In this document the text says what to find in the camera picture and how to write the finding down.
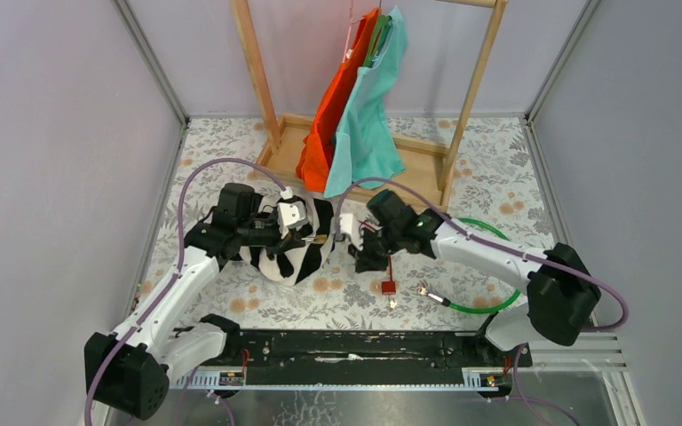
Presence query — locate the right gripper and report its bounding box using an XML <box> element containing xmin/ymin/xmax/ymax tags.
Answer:
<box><xmin>347</xmin><ymin>225</ymin><xmax>402</xmax><ymax>273</ymax></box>

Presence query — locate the red cable lock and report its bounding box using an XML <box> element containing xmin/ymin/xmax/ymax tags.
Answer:
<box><xmin>361</xmin><ymin>221</ymin><xmax>397</xmax><ymax>296</ymax></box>

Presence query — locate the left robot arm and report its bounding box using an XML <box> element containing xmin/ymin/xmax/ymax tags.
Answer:
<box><xmin>84</xmin><ymin>183</ymin><xmax>334</xmax><ymax>424</ymax></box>

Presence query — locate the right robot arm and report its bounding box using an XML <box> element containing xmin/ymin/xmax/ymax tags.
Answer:
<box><xmin>337</xmin><ymin>190</ymin><xmax>601</xmax><ymax>366</ymax></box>

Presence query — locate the black white striped plush cloth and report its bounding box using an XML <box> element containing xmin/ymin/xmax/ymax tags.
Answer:
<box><xmin>233</xmin><ymin>197</ymin><xmax>335</xmax><ymax>287</ymax></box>

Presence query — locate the orange shirt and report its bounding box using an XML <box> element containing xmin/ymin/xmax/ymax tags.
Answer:
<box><xmin>296</xmin><ymin>6</ymin><xmax>381</xmax><ymax>193</ymax></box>

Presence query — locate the teal shirt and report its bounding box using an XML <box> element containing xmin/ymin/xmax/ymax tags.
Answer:
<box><xmin>323</xmin><ymin>6</ymin><xmax>408</xmax><ymax>198</ymax></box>

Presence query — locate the wooden clothes rack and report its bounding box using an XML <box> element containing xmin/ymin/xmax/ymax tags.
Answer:
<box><xmin>230</xmin><ymin>1</ymin><xmax>508</xmax><ymax>209</ymax></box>

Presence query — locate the pink clothes hanger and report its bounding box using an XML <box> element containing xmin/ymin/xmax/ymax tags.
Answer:
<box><xmin>342</xmin><ymin>0</ymin><xmax>355</xmax><ymax>62</ymax></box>

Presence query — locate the green clothes hanger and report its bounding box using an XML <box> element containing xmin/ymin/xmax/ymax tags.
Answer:
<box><xmin>363</xmin><ymin>14</ymin><xmax>392</xmax><ymax>67</ymax></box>

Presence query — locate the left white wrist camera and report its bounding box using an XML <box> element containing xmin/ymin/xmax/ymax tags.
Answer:
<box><xmin>275</xmin><ymin>187</ymin><xmax>309</xmax><ymax>237</ymax></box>

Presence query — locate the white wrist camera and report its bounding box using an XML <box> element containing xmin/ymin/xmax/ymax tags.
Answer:
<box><xmin>275</xmin><ymin>187</ymin><xmax>309</xmax><ymax>237</ymax></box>
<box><xmin>337</xmin><ymin>213</ymin><xmax>360</xmax><ymax>245</ymax></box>

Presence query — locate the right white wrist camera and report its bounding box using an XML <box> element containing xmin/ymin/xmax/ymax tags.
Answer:
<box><xmin>337</xmin><ymin>213</ymin><xmax>360</xmax><ymax>245</ymax></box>

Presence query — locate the green cable lock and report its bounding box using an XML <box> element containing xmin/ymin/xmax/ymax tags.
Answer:
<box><xmin>417</xmin><ymin>220</ymin><xmax>528</xmax><ymax>315</ymax></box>

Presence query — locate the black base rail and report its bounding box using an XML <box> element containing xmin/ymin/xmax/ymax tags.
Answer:
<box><xmin>200</xmin><ymin>314</ymin><xmax>533</xmax><ymax>375</ymax></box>

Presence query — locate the white slotted cable duct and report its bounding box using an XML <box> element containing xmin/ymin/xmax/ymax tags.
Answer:
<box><xmin>171</xmin><ymin>363</ymin><xmax>512</xmax><ymax>392</ymax></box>

